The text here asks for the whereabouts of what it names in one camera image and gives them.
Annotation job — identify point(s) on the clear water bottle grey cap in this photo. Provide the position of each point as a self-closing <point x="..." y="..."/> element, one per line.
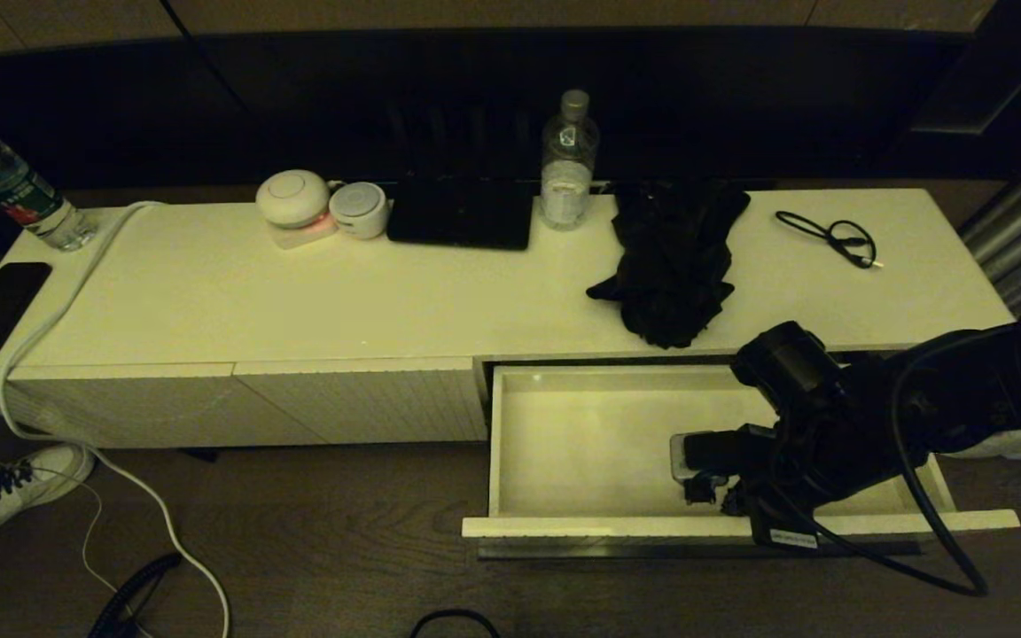
<point x="568" y="168"/>

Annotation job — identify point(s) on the black flat router box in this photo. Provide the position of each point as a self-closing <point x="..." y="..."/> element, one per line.
<point x="462" y="217"/>

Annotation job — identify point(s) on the black umbrella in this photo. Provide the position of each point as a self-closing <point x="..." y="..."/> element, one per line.
<point x="670" y="266"/>

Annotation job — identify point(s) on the water bottle with green label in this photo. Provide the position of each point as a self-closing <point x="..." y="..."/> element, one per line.
<point x="14" y="186"/>

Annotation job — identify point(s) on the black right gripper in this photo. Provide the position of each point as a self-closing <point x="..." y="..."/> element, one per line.
<point x="776" y="478"/>

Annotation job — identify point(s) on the white ribbed drawer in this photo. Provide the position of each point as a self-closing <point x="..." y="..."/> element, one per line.
<point x="581" y="443"/>

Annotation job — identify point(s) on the small white round speaker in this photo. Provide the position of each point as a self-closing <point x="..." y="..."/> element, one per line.
<point x="360" y="211"/>

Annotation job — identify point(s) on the white ribbed cabinet door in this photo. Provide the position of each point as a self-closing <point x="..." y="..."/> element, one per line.
<point x="386" y="399"/>
<point x="147" y="403"/>

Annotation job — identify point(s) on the white low cabinet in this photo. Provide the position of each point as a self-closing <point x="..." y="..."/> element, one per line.
<point x="386" y="292"/>

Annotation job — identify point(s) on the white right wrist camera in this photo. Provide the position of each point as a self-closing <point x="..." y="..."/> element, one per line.
<point x="705" y="452"/>

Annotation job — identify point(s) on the white dome device pink base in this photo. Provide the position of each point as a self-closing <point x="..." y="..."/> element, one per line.
<point x="293" y="199"/>

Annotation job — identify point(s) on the white sneaker dark laces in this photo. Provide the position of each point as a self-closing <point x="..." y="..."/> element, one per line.
<point x="41" y="478"/>

